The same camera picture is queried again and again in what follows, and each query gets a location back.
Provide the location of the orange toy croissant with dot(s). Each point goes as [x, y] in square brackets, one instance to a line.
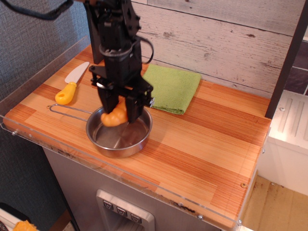
[117, 117]

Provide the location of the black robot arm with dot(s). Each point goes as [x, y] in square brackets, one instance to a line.
[113, 27]

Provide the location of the stainless steel pot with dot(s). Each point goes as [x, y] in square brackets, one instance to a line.
[114, 142]

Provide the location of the toy knife yellow handle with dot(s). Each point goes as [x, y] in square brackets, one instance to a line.
[66, 95]

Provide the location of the silver dispenser button panel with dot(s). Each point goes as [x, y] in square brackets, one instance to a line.
[124, 211]

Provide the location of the dark vertical post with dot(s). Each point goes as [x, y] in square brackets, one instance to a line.
[92, 17]
[288, 62]

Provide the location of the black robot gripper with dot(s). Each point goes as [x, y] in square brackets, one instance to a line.
[121, 76]

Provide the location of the grey toy kitchen cabinet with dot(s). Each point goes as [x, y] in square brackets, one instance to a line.
[80, 185]

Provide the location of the white cabinet at right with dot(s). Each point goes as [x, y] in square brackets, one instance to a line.
[284, 158]

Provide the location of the orange object bottom left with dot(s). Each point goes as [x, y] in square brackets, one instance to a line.
[24, 226]

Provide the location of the dark left vertical post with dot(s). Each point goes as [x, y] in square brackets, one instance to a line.
[92, 17]

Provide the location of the dark right vertical post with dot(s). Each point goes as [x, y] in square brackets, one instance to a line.
[288, 62]

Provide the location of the green folded cloth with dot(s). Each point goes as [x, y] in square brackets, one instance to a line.
[173, 88]

